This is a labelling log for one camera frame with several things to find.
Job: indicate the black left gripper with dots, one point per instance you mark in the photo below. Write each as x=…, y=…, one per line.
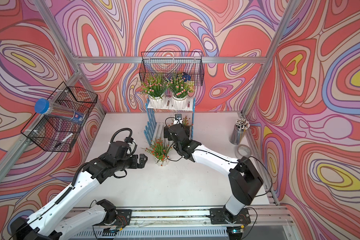
x=142, y=162

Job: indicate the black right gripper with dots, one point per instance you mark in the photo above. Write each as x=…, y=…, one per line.
x=167, y=133

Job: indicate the red flower potted plant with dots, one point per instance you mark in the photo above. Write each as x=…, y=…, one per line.
x=187, y=125
x=160, y=149

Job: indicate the pink flower potted plant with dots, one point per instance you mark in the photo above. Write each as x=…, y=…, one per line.
x=180, y=90
x=155, y=86

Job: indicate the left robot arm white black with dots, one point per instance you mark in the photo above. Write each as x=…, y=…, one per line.
x=48, y=222

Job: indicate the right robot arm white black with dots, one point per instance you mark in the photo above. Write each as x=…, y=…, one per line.
x=245, y=180

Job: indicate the blue white wooden rack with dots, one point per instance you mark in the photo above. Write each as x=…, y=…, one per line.
x=154, y=129

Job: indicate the blue stapler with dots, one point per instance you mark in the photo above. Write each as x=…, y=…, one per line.
x=186, y=77

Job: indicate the clear cup of pencils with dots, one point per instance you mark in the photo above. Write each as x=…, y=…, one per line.
x=240, y=128

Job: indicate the clear tape roll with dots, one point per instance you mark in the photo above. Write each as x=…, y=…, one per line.
x=242, y=151

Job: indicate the white marker pen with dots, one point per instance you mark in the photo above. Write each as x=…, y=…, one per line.
x=64, y=140

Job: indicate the blue capped pencil tube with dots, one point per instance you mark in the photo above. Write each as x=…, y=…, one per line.
x=47, y=108

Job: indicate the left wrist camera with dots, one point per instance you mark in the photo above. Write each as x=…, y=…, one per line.
x=129, y=140

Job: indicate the black wire basket back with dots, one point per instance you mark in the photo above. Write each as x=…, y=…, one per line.
x=169, y=63

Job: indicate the black wire basket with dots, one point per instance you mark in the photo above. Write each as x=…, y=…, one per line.
x=46, y=132
x=169, y=63

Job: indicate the black wire basket left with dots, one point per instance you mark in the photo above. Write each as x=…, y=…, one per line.
x=46, y=132

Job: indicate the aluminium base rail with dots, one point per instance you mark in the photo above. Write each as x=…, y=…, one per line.
x=261, y=222

